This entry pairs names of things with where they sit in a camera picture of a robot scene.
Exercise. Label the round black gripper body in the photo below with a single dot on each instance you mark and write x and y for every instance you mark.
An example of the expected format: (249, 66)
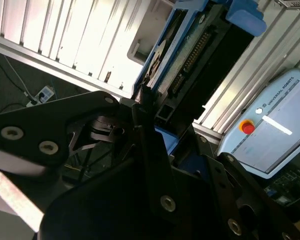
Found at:
(102, 212)

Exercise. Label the hard disk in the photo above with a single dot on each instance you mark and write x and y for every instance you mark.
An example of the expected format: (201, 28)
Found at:
(180, 57)

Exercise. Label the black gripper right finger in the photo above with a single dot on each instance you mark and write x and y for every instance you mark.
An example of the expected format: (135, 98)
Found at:
(220, 185)

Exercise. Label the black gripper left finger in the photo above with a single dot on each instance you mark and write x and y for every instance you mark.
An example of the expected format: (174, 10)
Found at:
(40, 120)

